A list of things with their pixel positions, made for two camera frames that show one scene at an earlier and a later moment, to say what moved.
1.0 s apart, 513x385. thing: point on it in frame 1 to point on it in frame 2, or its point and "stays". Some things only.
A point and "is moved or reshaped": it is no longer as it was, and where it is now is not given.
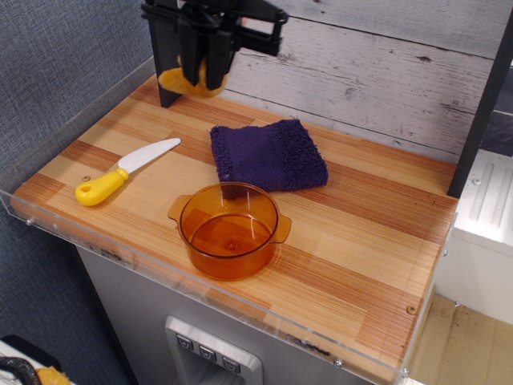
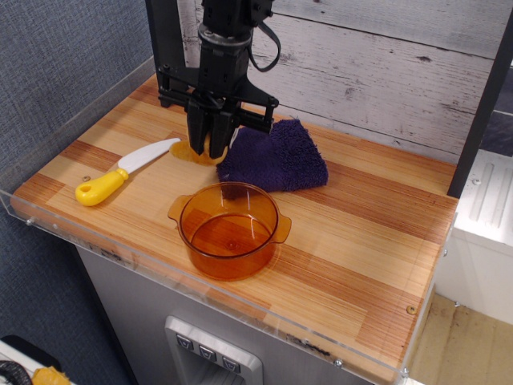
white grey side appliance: x=477 y=267 stays
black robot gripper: x=256 y=25 to x=221 y=77
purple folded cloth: x=281 y=155 stays
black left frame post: x=163 y=19 stays
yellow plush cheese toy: x=175 y=80 is moved or reshaped
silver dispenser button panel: x=199 y=358 stays
